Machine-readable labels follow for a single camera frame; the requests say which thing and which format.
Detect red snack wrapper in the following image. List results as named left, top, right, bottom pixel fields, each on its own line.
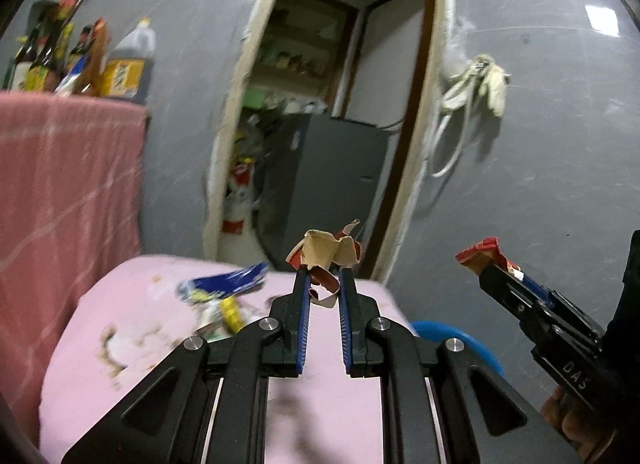
left=455, top=237, right=523, bottom=279

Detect blue snack wrapper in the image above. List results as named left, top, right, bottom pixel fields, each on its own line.
left=176, top=261, right=270, bottom=305

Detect wooden shelf unit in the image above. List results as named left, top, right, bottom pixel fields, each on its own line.
left=250, top=0, right=353, bottom=112

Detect white hose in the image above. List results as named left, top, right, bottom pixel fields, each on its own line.
left=431, top=89, right=476, bottom=179

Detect brown paper wrapper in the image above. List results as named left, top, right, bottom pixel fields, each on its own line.
left=285, top=218, right=364, bottom=309

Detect pink checked cloth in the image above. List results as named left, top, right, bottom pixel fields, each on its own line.
left=0, top=91, right=149, bottom=445

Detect large oil jug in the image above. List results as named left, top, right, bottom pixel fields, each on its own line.
left=100, top=18, right=157, bottom=106

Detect red fire extinguisher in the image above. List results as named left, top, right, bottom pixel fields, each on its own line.
left=221, top=164, right=262, bottom=262

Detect yellow green wrapper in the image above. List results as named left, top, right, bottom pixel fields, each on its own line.
left=197, top=296, right=252, bottom=340

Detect orange brown packet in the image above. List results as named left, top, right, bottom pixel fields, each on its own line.
left=75, top=18, right=112, bottom=97

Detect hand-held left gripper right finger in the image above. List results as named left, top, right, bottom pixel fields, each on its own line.
left=337, top=268, right=596, bottom=464

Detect pink table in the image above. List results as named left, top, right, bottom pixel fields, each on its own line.
left=37, top=253, right=416, bottom=464

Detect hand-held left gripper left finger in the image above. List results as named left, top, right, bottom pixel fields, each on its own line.
left=60, top=269, right=313, bottom=464

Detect green box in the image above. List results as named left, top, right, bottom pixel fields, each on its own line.
left=242, top=86, right=274, bottom=110

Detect white rubber gloves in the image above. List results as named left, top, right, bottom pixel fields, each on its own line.
left=442, top=54, right=512, bottom=119

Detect person's right hand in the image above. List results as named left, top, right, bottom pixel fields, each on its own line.
left=540, top=386, right=608, bottom=464

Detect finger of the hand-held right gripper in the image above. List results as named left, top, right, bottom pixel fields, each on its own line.
left=516, top=271, right=606, bottom=343
left=477, top=264, right=555, bottom=332

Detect blue plastic bucket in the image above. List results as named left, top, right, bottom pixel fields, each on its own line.
left=411, top=320, right=502, bottom=381

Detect dark grey cabinet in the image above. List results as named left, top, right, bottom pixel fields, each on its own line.
left=255, top=114, right=391, bottom=276

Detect white door frame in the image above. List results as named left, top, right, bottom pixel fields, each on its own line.
left=202, top=0, right=458, bottom=290

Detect white wall sticker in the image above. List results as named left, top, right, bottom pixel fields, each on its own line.
left=585, top=5, right=622, bottom=37

